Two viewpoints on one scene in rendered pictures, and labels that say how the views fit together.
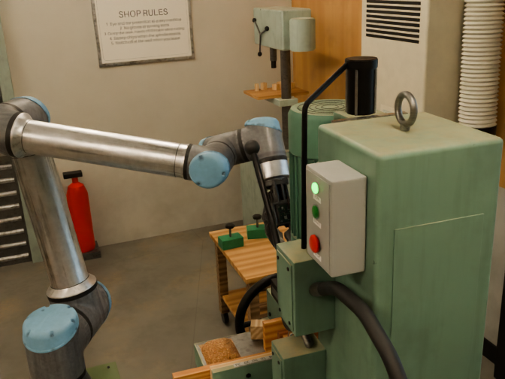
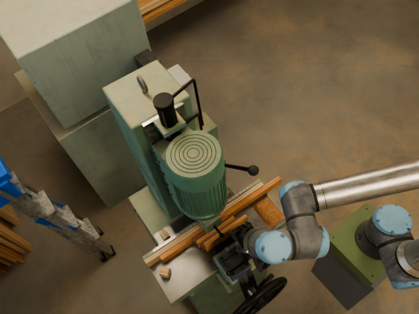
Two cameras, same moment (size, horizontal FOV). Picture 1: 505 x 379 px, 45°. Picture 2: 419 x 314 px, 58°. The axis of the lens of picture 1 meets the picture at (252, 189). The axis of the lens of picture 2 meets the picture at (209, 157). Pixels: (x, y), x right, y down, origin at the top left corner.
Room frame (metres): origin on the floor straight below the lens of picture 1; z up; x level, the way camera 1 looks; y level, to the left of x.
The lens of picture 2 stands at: (1.85, -0.23, 2.43)
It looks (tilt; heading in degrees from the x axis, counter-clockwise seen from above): 58 degrees down; 170
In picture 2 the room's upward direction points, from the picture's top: 9 degrees counter-clockwise
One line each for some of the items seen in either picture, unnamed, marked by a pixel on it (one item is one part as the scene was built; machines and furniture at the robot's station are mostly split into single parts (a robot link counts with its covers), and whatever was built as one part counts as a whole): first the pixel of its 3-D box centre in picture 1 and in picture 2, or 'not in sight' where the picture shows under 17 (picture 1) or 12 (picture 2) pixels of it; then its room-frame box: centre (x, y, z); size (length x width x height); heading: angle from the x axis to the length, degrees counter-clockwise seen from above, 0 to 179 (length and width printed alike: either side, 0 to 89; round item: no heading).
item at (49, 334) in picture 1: (55, 342); (388, 227); (1.46, 0.57, 0.83); 0.17 x 0.15 x 0.18; 171
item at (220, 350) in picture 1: (221, 350); (268, 210); (1.25, 0.09, 0.91); 0.12 x 0.09 x 0.03; 17
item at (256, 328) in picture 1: (258, 328); not in sight; (1.33, 0.00, 0.92); 0.04 x 0.03 x 0.04; 86
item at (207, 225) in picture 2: not in sight; (204, 213); (1.22, -0.17, 1.03); 0.14 x 0.07 x 0.09; 17
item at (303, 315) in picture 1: (304, 286); (204, 134); (0.99, -0.09, 1.23); 0.09 x 0.08 x 0.15; 17
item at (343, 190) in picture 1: (334, 217); (181, 90); (0.89, -0.13, 1.40); 0.10 x 0.06 x 0.16; 17
